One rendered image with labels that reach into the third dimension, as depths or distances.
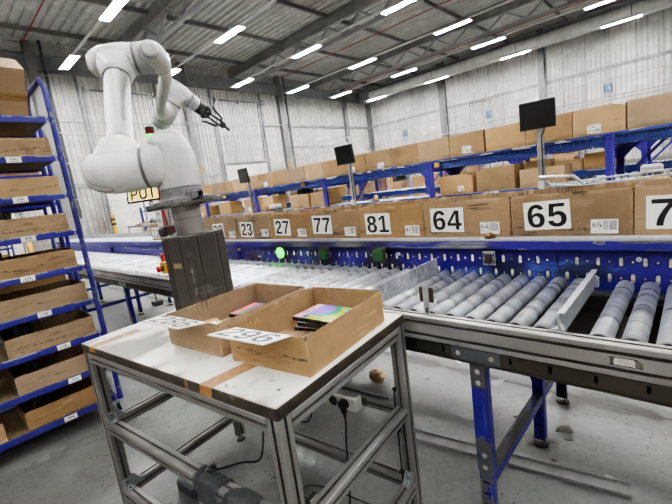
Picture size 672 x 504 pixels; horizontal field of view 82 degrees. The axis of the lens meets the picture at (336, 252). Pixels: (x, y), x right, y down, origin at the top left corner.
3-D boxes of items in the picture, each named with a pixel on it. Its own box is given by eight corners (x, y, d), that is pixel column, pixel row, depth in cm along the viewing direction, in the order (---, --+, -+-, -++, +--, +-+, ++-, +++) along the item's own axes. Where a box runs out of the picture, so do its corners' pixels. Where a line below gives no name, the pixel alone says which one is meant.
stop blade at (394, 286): (377, 309, 142) (374, 286, 141) (437, 277, 175) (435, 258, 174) (378, 310, 142) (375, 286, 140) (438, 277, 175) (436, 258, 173)
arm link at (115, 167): (140, 171, 136) (72, 181, 133) (155, 197, 151) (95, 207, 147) (131, 31, 168) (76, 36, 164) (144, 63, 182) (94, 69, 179)
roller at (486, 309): (460, 331, 118) (459, 316, 117) (517, 285, 155) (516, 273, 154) (476, 334, 114) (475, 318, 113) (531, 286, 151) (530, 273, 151)
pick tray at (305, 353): (231, 360, 107) (224, 326, 106) (315, 313, 138) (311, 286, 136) (311, 378, 91) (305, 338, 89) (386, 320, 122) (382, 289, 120)
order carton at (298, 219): (271, 240, 264) (267, 215, 261) (303, 232, 285) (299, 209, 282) (311, 239, 237) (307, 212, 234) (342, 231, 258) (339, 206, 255)
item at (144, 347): (82, 351, 141) (80, 343, 140) (215, 301, 186) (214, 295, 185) (278, 423, 80) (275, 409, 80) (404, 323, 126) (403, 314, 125)
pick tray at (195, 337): (169, 343, 127) (163, 314, 125) (258, 306, 157) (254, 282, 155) (222, 358, 110) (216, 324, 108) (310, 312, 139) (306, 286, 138)
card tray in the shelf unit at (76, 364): (18, 396, 199) (13, 378, 198) (8, 382, 220) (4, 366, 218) (104, 363, 228) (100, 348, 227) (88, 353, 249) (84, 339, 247)
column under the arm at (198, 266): (198, 326, 141) (180, 237, 136) (161, 319, 157) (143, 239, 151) (252, 303, 162) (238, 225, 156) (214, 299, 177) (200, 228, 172)
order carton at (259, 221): (239, 240, 291) (235, 217, 288) (270, 233, 312) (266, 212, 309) (272, 240, 264) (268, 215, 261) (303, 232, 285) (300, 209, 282)
